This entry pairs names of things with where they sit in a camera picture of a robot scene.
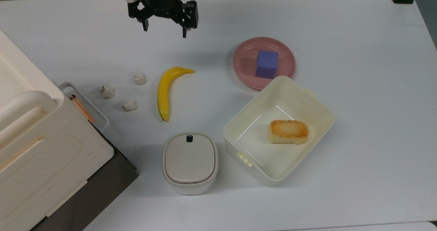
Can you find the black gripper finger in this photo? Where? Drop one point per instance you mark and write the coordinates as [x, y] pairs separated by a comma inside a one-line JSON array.
[[189, 15], [136, 12]]

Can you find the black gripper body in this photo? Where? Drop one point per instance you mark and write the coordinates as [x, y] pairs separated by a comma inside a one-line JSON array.
[[161, 5]]

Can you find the purple cube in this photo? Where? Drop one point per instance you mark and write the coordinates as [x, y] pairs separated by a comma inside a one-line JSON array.
[[266, 64]]

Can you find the crumpled white paper ball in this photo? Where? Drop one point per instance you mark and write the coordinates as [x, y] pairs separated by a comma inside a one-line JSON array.
[[129, 105], [139, 77], [106, 91]]

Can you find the pink plate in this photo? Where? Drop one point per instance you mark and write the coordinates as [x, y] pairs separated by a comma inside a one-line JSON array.
[[246, 65]]

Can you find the yellow banana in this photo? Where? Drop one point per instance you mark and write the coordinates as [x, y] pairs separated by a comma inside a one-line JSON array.
[[164, 91]]

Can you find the orange tape strip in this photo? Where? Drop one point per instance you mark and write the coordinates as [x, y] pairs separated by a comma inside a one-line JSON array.
[[82, 109]]

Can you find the small beige lidded bin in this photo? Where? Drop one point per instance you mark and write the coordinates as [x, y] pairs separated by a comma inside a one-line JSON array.
[[189, 161]]

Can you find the cream open plastic box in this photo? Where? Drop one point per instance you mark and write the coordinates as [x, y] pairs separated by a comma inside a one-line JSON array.
[[259, 145]]

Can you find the toasted bread piece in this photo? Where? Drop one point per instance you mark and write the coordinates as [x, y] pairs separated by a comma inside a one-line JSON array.
[[289, 131]]

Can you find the dark wood drawer cabinet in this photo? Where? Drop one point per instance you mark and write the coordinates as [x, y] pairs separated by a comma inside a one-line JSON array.
[[102, 186]]

